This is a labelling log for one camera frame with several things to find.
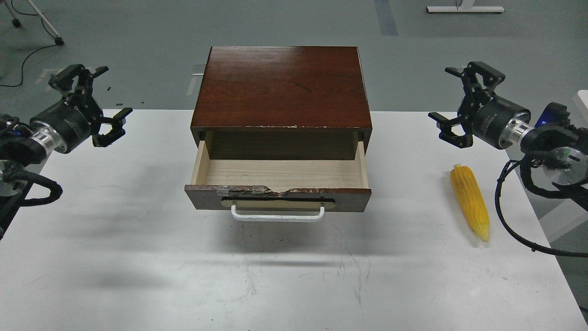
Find white wheeled stand legs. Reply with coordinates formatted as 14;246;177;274
8;0;65;46

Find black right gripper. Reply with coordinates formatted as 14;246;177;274
428;61;531;149

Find dark wooden cabinet box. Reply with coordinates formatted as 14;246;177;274
190;46;373;149

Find yellow corn cob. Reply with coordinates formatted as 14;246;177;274
450;164;491;242

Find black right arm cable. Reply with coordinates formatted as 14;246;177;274
494;159;588;258

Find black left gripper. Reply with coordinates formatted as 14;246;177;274
31;64;134;154

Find wooden drawer with white handle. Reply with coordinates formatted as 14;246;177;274
184;141;372;222

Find black floor cable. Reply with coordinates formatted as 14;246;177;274
0;0;58;88

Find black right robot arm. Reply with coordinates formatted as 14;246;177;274
428;61;587;209

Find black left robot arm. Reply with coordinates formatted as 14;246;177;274
0;63;132;235

